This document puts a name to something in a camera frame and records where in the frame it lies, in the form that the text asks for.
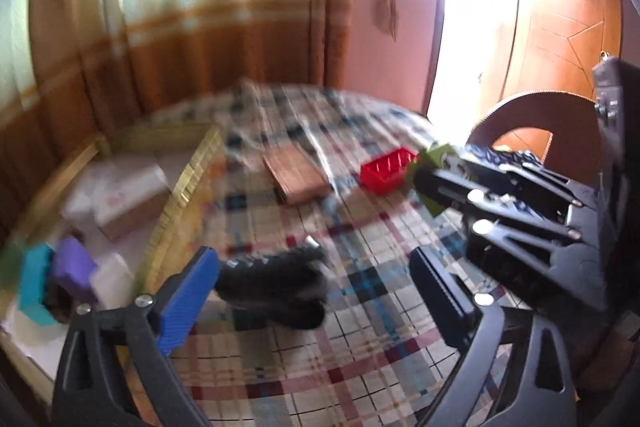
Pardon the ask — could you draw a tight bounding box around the dark grey lump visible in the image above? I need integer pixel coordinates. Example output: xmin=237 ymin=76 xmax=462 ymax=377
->
xmin=215 ymin=246 xmax=332 ymax=331

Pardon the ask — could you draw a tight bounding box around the orange and white striped curtain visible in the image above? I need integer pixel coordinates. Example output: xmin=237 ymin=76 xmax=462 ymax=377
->
xmin=0 ymin=0 xmax=358 ymax=218

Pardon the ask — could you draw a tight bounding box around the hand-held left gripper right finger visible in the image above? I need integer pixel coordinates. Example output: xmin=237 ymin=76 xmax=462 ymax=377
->
xmin=409 ymin=246 xmax=581 ymax=427

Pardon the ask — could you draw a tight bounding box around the white block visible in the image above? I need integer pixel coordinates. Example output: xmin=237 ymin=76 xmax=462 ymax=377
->
xmin=92 ymin=252 xmax=137 ymax=309

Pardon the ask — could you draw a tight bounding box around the brown wicker chair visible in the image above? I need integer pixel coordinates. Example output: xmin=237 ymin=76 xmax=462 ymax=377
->
xmin=465 ymin=90 xmax=602 ymax=168

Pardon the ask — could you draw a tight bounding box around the wooden door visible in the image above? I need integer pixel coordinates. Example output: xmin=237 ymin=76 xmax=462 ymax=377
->
xmin=477 ymin=0 xmax=628 ymax=155

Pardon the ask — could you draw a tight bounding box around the clear plastic box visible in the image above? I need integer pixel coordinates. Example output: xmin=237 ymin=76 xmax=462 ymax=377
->
xmin=60 ymin=164 xmax=118 ymax=228

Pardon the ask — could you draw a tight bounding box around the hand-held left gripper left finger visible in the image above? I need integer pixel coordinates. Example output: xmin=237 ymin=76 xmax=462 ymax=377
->
xmin=52 ymin=246 xmax=221 ymax=427

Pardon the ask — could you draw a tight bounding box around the green cube with soccer ball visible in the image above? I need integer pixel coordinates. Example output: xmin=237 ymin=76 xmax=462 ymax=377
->
xmin=403 ymin=144 xmax=472 ymax=194

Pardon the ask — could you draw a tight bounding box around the red building block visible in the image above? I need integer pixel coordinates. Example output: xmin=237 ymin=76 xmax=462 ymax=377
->
xmin=359 ymin=147 xmax=420 ymax=196

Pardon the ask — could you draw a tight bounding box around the purple block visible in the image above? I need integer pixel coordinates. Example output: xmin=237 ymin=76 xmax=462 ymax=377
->
xmin=52 ymin=237 xmax=100 ymax=305

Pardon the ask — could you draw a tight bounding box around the white and cork cardboard box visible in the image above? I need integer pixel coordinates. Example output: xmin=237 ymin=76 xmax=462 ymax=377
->
xmin=95 ymin=164 xmax=172 ymax=242

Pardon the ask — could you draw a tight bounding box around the plaid tablecloth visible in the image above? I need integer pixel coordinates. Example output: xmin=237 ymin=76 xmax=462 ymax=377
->
xmin=120 ymin=79 xmax=508 ymax=427

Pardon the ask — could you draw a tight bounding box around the dark blue patterned cushion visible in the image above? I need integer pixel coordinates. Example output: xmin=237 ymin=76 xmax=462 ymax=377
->
xmin=469 ymin=145 xmax=545 ymax=168

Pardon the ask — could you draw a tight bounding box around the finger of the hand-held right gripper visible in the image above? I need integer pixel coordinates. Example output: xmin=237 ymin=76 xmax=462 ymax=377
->
xmin=412 ymin=163 xmax=600 ymax=227
xmin=465 ymin=216 xmax=597 ymax=304

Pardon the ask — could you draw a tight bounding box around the square wooden box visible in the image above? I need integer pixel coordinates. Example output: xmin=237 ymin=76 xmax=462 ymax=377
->
xmin=262 ymin=146 xmax=332 ymax=205

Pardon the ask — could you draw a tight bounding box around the teal building block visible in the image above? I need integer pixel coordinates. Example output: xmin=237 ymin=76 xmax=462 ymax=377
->
xmin=19 ymin=243 xmax=61 ymax=327

